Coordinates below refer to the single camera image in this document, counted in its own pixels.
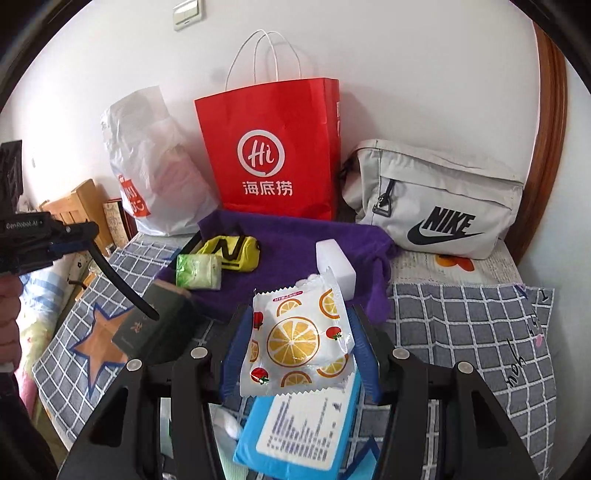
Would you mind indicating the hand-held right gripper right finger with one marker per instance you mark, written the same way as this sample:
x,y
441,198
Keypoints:
x,y
364,350

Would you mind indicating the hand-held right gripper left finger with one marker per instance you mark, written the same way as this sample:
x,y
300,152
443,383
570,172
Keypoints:
x,y
235,350

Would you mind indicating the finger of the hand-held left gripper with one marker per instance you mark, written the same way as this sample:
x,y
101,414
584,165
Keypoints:
x,y
76,231
69,249

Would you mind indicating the orange print wet wipe packet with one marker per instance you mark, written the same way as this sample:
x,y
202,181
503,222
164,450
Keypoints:
x,y
295,337

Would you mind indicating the small green tissue pack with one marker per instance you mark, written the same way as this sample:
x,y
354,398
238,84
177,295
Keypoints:
x,y
198,271

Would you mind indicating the white rectangular block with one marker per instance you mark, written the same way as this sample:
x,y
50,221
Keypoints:
x,y
334,263

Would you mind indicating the yellow zip pouch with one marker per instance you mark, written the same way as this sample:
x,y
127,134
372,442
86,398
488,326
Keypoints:
x,y
244,258

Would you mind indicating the purple towel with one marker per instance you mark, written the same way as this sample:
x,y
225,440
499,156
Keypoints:
x,y
286,240

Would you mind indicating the person's left hand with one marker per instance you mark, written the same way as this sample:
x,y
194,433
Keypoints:
x,y
7,323

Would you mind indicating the light wooden headboard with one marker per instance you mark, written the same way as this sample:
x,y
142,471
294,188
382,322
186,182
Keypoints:
x,y
78,207

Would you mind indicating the wooden nightstand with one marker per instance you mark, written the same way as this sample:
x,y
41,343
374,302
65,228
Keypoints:
x,y
85,274

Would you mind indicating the striped pastel bedding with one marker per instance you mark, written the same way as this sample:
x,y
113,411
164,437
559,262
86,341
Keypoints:
x,y
41,300

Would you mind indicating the dark green tea tin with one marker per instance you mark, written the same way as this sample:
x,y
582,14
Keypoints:
x,y
157,332

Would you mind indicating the grey checked star blanket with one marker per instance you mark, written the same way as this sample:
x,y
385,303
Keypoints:
x,y
461,332

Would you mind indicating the blue tissue pack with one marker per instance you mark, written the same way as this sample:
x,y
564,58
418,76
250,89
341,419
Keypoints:
x,y
300,429

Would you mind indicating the white plastic shopping bag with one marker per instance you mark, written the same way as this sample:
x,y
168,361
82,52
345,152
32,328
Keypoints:
x,y
147,152

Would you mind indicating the grey waist bag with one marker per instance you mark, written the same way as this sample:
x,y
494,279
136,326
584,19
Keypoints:
x,y
438,194

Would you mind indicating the red paper shopping bag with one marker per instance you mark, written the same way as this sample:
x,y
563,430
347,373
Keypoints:
x,y
268,138

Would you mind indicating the white wall light switch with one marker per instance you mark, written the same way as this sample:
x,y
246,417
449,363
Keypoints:
x,y
187,14

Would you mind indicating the brown wooden door frame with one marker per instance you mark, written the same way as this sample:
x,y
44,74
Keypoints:
x,y
549,138

